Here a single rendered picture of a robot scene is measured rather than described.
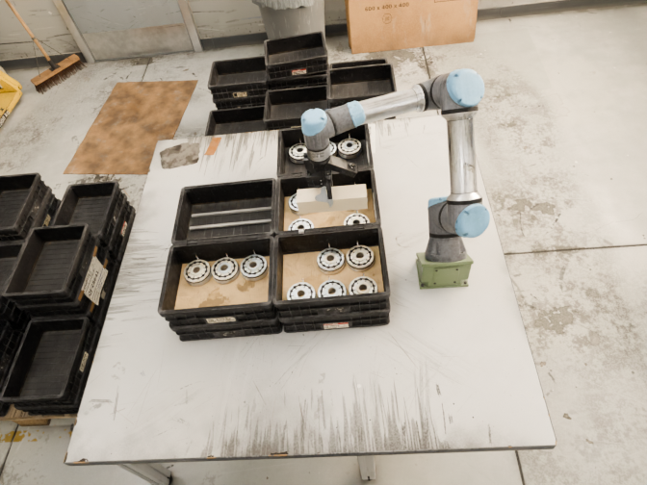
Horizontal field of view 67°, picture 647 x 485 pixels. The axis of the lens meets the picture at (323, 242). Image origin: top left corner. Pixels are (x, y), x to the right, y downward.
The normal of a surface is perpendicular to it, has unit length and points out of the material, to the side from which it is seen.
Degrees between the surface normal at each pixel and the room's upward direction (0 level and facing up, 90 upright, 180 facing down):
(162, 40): 90
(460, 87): 45
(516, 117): 0
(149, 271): 0
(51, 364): 0
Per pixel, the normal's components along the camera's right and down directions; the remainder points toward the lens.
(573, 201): -0.11, -0.60
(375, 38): -0.01, 0.58
